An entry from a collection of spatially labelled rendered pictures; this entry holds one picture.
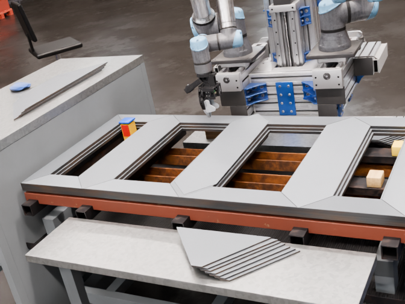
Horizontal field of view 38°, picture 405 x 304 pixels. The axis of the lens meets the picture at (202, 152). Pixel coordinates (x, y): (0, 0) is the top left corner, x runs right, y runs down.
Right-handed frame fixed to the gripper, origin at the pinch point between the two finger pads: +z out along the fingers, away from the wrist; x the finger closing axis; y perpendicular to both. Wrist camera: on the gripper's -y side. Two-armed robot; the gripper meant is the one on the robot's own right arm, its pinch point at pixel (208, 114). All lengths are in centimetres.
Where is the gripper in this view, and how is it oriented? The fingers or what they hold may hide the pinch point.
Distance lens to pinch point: 265.1
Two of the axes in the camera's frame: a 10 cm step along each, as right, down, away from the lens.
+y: 8.8, 0.4, -4.8
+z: 1.8, 9.0, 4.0
